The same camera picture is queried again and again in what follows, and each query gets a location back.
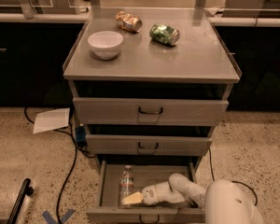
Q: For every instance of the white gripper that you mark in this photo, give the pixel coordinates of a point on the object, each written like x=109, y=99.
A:
x=149, y=193

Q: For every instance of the clear plastic water bottle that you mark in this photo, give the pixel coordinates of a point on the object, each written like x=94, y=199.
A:
x=125, y=185

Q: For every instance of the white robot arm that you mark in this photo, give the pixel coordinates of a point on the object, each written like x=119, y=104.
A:
x=223, y=201

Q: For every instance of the bottom grey drawer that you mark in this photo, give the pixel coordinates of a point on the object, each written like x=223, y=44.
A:
x=106, y=209

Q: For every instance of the grey drawer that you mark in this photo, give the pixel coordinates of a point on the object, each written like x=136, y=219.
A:
x=106, y=209
x=168, y=112
x=147, y=145

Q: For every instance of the middle grey drawer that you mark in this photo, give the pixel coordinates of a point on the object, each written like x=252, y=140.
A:
x=147, y=145

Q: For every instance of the top grey drawer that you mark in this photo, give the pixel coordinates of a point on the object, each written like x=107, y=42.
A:
x=168, y=112

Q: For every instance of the grey metal drawer cabinet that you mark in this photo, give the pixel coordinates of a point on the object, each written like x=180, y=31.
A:
x=198, y=67

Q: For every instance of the long white counter ledge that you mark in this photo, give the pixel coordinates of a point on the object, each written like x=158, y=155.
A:
x=81, y=18

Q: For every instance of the blue power box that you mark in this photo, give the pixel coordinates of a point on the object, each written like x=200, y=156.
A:
x=80, y=134

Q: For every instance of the black bar lower left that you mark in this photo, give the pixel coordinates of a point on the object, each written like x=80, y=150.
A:
x=26, y=190

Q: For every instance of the white paper sheet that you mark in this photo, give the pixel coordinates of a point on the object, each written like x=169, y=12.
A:
x=51, y=120

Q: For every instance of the white ceramic bowl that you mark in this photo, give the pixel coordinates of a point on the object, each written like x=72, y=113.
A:
x=105, y=44

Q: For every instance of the green soda can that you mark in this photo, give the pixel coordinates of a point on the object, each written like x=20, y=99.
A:
x=165, y=34

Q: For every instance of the crushed orange soda can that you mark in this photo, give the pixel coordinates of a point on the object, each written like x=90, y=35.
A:
x=128, y=22

